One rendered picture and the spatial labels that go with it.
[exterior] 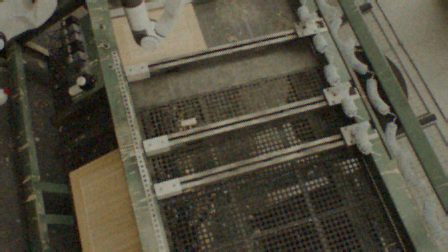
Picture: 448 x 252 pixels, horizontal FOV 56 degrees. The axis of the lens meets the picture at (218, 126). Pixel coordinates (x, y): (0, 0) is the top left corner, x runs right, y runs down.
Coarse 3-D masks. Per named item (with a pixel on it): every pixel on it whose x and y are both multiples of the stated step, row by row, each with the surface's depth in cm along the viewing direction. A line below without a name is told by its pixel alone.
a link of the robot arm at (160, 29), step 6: (162, 18) 174; (168, 18) 172; (156, 24) 178; (162, 24) 175; (168, 24) 174; (174, 24) 176; (150, 30) 179; (156, 30) 178; (162, 30) 177; (168, 30) 177; (156, 36) 179; (162, 36) 180
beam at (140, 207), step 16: (96, 0) 249; (96, 16) 245; (96, 32) 240; (112, 32) 241; (112, 48) 237; (112, 80) 229; (112, 96) 225; (112, 112) 221; (128, 112) 221; (128, 128) 218; (128, 144) 214; (128, 160) 211; (144, 160) 212; (128, 176) 208; (144, 192) 205; (144, 208) 202; (144, 224) 199; (160, 224) 199; (144, 240) 196
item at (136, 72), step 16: (320, 16) 230; (288, 32) 245; (304, 32) 242; (224, 48) 239; (240, 48) 239; (256, 48) 242; (272, 48) 247; (144, 64) 231; (160, 64) 234; (176, 64) 232; (192, 64) 237; (128, 80) 232
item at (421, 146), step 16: (352, 0) 292; (352, 16) 289; (368, 32) 282; (368, 48) 280; (384, 64) 273; (384, 80) 271; (400, 96) 264; (176, 112) 259; (400, 112) 262; (416, 128) 256; (416, 144) 254; (432, 160) 248; (432, 176) 247
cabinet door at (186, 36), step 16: (160, 16) 251; (192, 16) 252; (128, 32) 245; (176, 32) 247; (192, 32) 248; (128, 48) 241; (160, 48) 242; (176, 48) 243; (192, 48) 243; (128, 64) 237
